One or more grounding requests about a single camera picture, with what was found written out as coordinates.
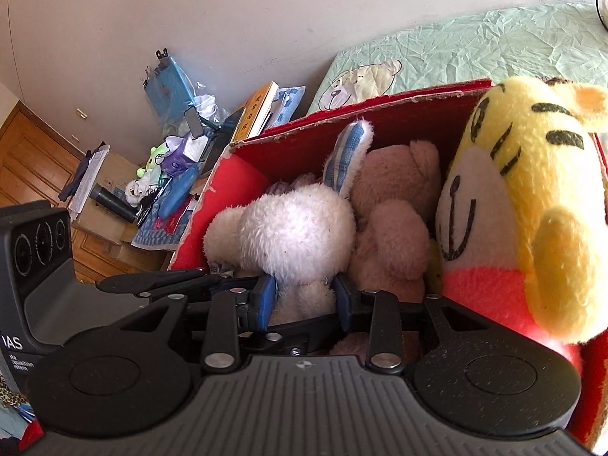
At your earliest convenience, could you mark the green yellow cartoon bedsheet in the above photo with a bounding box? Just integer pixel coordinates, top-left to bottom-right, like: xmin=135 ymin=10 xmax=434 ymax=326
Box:
xmin=309 ymin=2 xmax=607 ymax=112

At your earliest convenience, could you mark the blue plastic file bag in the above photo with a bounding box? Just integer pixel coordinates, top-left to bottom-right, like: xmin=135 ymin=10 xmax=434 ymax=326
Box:
xmin=143 ymin=48 xmax=220 ymax=138

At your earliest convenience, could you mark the purple tissue pack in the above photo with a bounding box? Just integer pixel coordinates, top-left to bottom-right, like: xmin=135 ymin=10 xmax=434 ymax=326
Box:
xmin=161 ymin=133 xmax=209 ymax=177

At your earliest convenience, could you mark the wooden door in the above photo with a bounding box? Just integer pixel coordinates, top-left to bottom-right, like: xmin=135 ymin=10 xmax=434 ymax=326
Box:
xmin=1 ymin=102 xmax=168 ymax=283

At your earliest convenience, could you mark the black cylinder bottle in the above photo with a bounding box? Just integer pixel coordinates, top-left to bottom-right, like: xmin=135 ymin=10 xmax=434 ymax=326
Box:
xmin=90 ymin=183 xmax=137 ymax=223

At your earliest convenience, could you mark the blue pencil case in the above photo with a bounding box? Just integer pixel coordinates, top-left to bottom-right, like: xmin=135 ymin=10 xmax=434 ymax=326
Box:
xmin=158 ymin=164 xmax=199 ymax=219

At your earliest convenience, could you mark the smartphone on books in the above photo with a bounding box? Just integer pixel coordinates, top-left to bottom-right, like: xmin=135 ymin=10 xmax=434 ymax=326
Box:
xmin=199 ymin=107 xmax=244 ymax=175

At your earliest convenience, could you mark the red cardboard box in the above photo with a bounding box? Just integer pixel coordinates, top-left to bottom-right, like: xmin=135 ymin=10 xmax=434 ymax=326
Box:
xmin=169 ymin=76 xmax=607 ymax=455

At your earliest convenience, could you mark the pink-brown teddy bear plush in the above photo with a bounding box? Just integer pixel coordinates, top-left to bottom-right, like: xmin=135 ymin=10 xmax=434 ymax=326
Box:
xmin=323 ymin=140 xmax=441 ymax=304

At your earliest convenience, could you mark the yellow tiger plush toy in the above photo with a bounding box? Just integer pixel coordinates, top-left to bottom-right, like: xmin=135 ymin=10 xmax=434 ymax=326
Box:
xmin=434 ymin=74 xmax=608 ymax=452

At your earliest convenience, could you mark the blue book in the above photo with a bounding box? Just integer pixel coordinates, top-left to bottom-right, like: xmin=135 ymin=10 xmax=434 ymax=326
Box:
xmin=264 ymin=85 xmax=306 ymax=130

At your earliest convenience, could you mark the large white bunny plush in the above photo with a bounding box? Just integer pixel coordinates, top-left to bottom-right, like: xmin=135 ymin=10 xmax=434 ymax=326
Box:
xmin=203 ymin=119 xmax=373 ymax=325

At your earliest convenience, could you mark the yellow book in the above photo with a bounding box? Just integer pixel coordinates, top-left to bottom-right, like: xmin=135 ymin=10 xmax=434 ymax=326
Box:
xmin=231 ymin=81 xmax=279 ymax=143

